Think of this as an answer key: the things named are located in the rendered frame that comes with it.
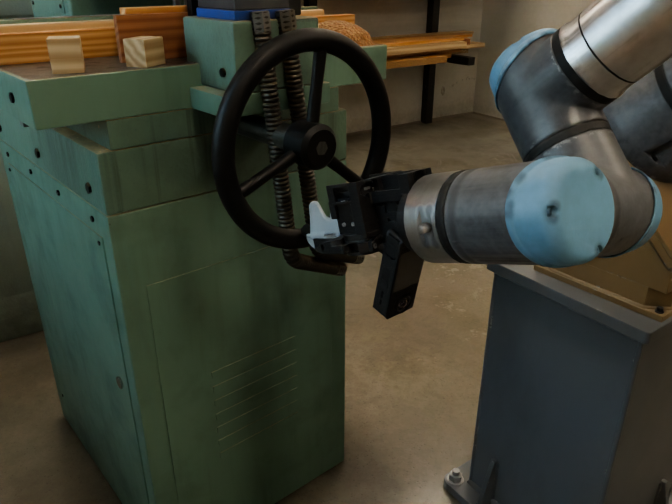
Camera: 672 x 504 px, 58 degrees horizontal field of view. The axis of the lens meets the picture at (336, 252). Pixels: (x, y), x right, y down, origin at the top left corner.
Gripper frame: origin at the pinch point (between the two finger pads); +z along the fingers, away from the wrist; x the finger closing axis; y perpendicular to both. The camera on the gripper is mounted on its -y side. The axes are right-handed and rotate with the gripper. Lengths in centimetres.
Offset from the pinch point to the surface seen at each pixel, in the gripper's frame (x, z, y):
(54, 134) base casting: 17.6, 35.9, 21.6
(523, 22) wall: -347, 185, 69
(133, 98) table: 11.9, 17.4, 22.8
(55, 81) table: 21.3, 16.5, 25.7
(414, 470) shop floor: -37, 33, -62
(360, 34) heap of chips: -30.3, 16.5, 29.0
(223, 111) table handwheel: 9.1, -0.1, 17.7
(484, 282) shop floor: -124, 75, -46
